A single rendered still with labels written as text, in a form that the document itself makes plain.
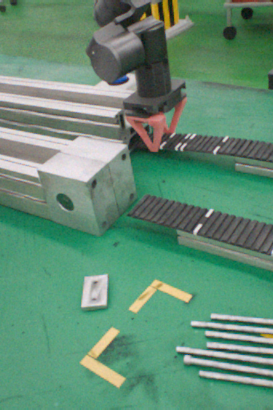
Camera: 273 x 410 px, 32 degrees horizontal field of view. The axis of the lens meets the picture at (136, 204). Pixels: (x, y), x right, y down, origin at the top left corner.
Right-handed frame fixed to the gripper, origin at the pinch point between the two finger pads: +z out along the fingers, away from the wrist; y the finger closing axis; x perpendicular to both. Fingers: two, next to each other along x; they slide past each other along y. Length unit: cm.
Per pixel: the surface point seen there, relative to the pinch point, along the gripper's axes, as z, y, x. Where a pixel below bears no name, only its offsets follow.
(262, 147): -1.0, -1.0, 17.9
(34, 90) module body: -5.4, -2.3, -30.8
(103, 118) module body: -5.6, 4.9, -7.7
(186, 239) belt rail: 1.2, 20.6, 15.8
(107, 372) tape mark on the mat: 2.6, 41.2, 17.3
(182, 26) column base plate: 74, -294, -161
